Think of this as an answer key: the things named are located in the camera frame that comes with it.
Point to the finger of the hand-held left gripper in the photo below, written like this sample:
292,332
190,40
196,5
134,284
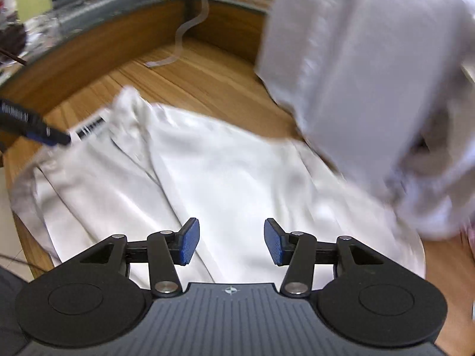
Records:
33,128

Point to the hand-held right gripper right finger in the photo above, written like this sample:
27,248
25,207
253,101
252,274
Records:
272,243

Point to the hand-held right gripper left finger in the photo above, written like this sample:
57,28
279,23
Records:
187,241

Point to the cream satin shirt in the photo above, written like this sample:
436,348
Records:
222,174

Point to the dark fuzzy object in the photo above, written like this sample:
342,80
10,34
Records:
13,42

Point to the yellow-green sticky note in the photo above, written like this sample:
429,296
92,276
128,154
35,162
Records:
33,0

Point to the white coat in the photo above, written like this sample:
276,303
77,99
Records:
352,63

